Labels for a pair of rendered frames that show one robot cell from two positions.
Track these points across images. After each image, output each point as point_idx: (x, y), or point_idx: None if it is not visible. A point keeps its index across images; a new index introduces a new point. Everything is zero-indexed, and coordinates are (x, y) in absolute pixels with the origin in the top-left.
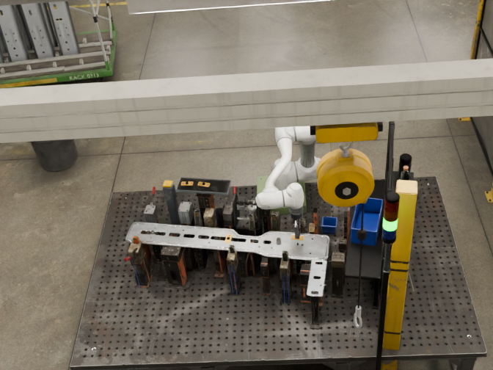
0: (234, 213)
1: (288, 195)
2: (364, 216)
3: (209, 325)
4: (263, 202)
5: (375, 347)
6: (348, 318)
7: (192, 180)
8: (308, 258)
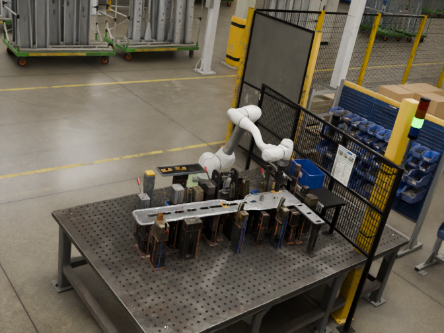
0: (219, 185)
1: (286, 147)
2: None
3: (243, 277)
4: (273, 154)
5: (357, 255)
6: (324, 244)
7: (168, 168)
8: (290, 204)
